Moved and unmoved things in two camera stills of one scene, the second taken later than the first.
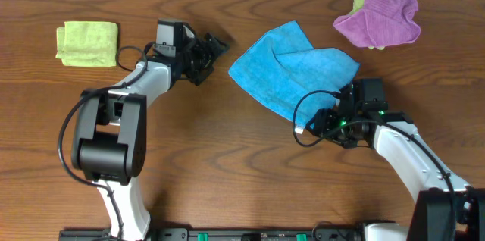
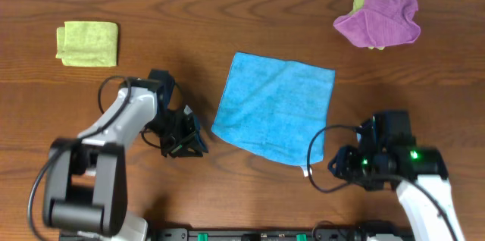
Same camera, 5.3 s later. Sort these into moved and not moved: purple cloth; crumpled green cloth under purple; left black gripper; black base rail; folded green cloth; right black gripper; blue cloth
Moved: left black gripper; blue cloth; right black gripper
Not moved: folded green cloth; purple cloth; black base rail; crumpled green cloth under purple
